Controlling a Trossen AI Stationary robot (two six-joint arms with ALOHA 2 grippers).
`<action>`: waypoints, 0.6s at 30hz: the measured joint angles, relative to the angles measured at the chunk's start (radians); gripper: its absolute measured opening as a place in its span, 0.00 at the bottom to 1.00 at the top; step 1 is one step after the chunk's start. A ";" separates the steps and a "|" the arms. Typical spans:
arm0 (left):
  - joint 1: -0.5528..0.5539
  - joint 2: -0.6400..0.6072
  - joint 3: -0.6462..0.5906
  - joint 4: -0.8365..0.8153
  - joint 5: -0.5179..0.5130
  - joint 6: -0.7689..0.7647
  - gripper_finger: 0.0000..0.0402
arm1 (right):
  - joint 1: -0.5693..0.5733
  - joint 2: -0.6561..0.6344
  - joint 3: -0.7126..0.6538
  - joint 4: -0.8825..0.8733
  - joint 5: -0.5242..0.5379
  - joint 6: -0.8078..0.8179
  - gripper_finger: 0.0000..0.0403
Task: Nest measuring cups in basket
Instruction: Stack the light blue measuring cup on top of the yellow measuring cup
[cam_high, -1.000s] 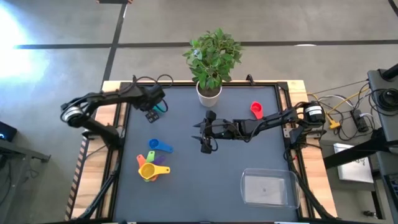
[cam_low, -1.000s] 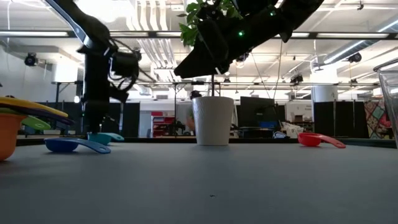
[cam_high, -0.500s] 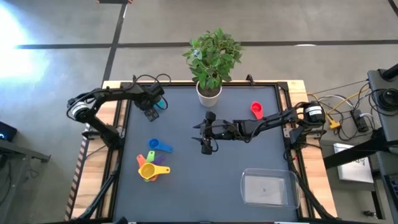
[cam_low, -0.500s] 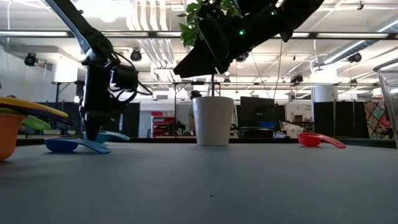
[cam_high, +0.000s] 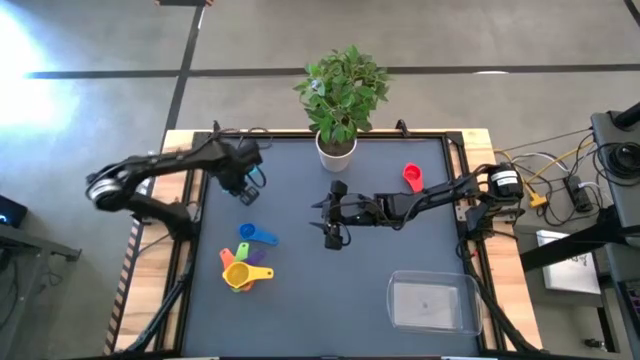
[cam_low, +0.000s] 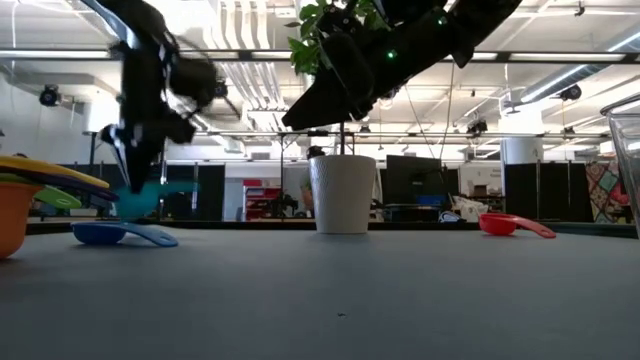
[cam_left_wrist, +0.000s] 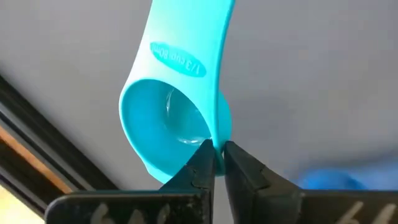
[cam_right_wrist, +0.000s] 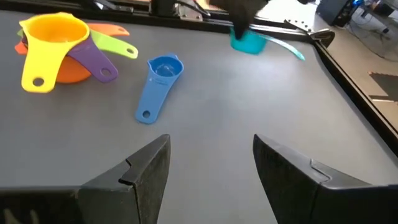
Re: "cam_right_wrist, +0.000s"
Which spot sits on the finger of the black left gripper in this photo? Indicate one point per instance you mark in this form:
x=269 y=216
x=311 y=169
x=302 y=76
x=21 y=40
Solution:
x=242 y=15

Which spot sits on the black computer tower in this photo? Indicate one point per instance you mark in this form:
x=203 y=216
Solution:
x=334 y=12

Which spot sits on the dark floor mat orange edge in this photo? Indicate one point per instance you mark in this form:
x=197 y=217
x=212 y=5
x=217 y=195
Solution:
x=387 y=85

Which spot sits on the blue measuring cup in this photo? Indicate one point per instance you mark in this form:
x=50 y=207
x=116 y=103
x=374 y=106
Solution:
x=152 y=96

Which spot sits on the teal measuring cup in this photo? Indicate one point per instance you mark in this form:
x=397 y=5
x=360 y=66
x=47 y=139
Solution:
x=248 y=45

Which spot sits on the orange measuring cup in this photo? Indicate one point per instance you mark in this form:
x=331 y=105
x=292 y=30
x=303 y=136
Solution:
x=71 y=74

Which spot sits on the green measuring cup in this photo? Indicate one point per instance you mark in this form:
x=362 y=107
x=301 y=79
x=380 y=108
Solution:
x=112 y=45

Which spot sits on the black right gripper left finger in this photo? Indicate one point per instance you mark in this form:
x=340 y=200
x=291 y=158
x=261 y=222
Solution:
x=93 y=205

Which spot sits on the black frame clamp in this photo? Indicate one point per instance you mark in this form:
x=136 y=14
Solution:
x=323 y=37

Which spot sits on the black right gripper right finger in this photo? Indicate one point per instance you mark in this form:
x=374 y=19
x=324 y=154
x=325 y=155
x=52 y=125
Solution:
x=311 y=202

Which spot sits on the yellow measuring cup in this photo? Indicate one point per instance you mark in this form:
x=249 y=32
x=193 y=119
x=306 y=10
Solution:
x=40 y=62

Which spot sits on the purple measuring cup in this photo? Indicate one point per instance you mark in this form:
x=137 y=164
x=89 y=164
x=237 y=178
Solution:
x=93 y=62

